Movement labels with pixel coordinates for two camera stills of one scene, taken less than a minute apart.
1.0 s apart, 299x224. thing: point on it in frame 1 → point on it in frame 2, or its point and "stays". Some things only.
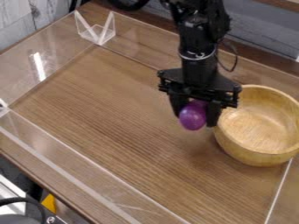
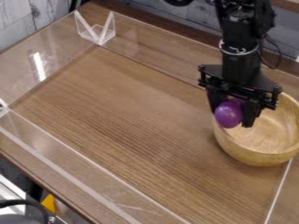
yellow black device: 50,202 stays
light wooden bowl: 258,134 stays
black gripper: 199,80 → 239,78
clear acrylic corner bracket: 97,33 stays
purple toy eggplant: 193,115 → 229,113
